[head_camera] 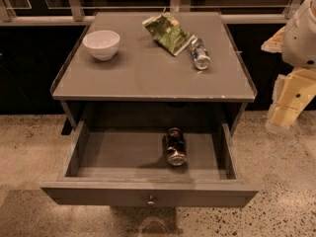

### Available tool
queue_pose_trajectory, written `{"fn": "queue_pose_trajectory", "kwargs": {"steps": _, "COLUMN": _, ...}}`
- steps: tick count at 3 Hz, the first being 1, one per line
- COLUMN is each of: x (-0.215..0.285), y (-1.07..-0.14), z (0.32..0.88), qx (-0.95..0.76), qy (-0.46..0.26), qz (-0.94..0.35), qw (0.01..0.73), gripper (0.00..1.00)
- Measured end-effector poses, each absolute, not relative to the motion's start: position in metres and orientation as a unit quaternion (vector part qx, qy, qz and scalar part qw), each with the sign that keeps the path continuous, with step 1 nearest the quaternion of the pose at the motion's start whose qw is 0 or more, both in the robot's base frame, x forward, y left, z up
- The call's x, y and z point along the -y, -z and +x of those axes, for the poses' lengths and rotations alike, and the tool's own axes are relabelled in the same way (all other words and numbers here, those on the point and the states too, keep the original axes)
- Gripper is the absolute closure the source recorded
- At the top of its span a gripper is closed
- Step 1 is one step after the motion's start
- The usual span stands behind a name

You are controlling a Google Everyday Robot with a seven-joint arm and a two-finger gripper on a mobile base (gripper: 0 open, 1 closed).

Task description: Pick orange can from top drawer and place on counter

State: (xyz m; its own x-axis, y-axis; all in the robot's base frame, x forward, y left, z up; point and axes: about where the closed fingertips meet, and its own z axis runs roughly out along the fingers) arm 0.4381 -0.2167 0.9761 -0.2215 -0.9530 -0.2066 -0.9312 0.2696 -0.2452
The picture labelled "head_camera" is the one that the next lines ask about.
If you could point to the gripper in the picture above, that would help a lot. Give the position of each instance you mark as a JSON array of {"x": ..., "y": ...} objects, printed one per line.
[{"x": 300, "y": 44}]

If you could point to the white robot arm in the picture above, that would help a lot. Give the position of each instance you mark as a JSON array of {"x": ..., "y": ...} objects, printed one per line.
[{"x": 296, "y": 42}]

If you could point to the grey cabinet with counter top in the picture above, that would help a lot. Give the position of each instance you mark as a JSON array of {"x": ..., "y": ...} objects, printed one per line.
[{"x": 144, "y": 71}]

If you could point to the metal drawer knob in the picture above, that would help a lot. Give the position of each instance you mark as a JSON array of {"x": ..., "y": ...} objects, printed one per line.
[{"x": 151, "y": 201}]

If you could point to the grey open top drawer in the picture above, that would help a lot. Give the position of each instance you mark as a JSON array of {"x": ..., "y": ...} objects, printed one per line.
[{"x": 123, "y": 168}]

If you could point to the clear plastic water bottle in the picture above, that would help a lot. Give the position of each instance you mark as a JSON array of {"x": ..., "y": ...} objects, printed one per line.
[{"x": 199, "y": 54}]

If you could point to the green chip bag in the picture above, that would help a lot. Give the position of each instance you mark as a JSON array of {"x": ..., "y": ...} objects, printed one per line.
[{"x": 167, "y": 31}]

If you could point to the white ceramic bowl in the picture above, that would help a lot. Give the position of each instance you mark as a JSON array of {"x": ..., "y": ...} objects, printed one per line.
[{"x": 102, "y": 45}]

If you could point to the metal railing frame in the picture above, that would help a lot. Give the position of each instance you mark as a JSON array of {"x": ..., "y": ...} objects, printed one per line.
[{"x": 82, "y": 12}]

